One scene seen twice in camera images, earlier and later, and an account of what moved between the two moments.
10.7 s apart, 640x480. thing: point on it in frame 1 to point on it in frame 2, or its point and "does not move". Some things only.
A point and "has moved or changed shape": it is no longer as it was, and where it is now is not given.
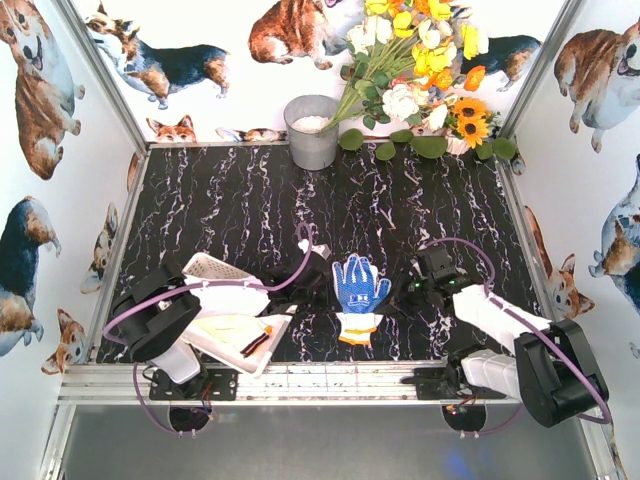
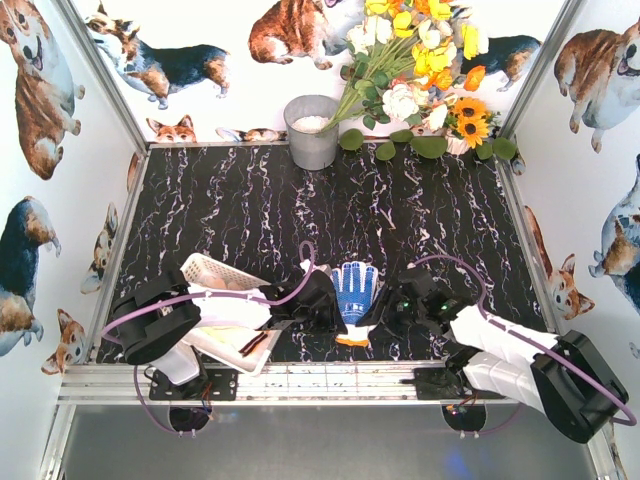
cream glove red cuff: x=244 y=332 does not move
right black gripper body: x=407 y=298 to x=386 y=302
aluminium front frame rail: x=382 y=383 does not move
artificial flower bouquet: x=405 y=62 does not move
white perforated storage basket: x=230 y=327 does not move
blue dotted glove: x=357 y=287 has moved or changed shape
